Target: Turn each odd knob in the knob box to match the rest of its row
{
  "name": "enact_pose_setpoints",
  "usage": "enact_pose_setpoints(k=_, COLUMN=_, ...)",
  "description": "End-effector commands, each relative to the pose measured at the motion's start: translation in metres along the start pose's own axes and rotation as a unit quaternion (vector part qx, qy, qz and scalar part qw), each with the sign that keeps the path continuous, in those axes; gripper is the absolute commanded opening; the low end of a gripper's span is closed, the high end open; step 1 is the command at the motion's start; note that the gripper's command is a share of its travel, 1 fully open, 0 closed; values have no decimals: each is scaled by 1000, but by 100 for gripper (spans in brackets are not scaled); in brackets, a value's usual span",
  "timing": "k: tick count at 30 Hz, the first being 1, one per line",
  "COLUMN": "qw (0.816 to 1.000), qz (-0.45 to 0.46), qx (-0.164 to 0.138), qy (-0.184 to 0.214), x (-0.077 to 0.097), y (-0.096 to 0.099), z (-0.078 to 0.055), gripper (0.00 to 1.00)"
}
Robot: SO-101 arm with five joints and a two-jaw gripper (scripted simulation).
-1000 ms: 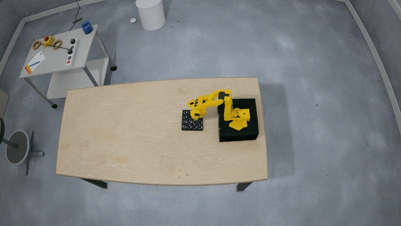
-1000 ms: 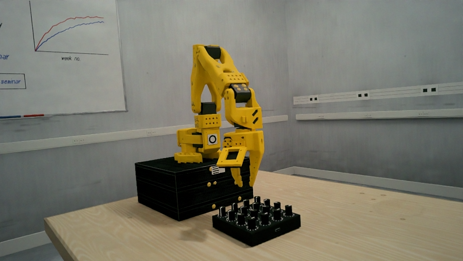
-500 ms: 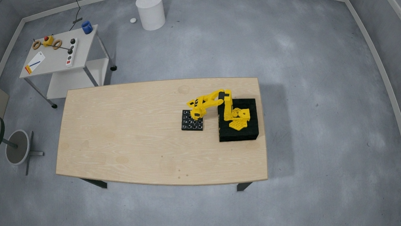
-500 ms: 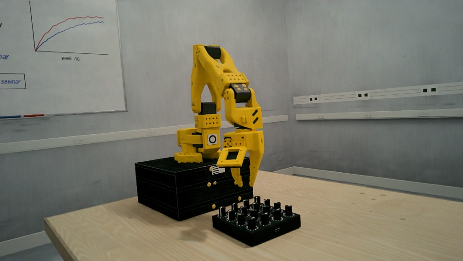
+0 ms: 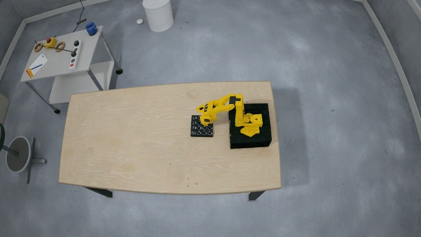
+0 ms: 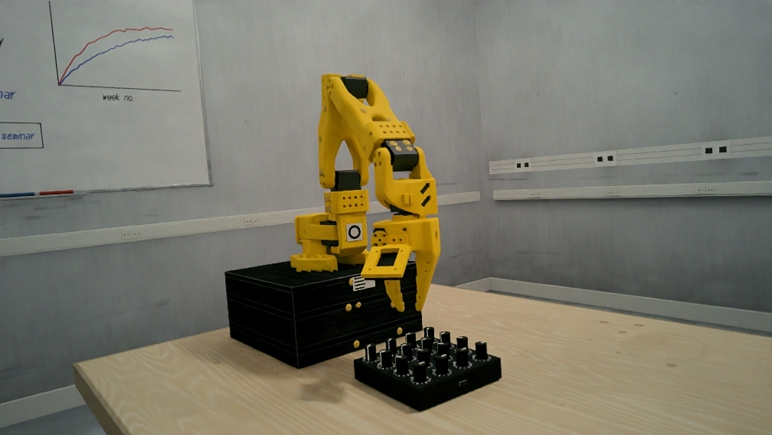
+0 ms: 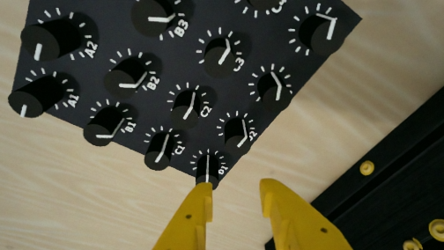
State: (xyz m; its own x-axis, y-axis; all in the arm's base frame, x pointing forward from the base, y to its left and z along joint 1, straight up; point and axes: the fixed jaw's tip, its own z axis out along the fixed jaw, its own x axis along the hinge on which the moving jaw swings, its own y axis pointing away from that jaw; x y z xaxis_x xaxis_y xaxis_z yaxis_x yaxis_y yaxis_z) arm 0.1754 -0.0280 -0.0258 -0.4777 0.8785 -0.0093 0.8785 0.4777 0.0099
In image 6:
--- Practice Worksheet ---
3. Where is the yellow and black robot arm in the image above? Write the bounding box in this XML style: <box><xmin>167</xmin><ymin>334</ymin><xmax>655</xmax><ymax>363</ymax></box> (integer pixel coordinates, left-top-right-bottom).
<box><xmin>290</xmin><ymin>74</ymin><xmax>438</xmax><ymax>272</ymax></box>

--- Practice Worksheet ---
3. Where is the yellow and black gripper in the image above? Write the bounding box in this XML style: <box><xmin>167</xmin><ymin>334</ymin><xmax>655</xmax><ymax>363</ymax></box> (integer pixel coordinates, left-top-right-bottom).
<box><xmin>361</xmin><ymin>214</ymin><xmax>440</xmax><ymax>312</ymax></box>

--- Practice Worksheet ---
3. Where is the black control panel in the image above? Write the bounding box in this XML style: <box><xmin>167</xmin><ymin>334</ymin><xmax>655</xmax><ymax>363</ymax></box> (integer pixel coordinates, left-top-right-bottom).
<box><xmin>354</xmin><ymin>327</ymin><xmax>502</xmax><ymax>411</ymax></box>

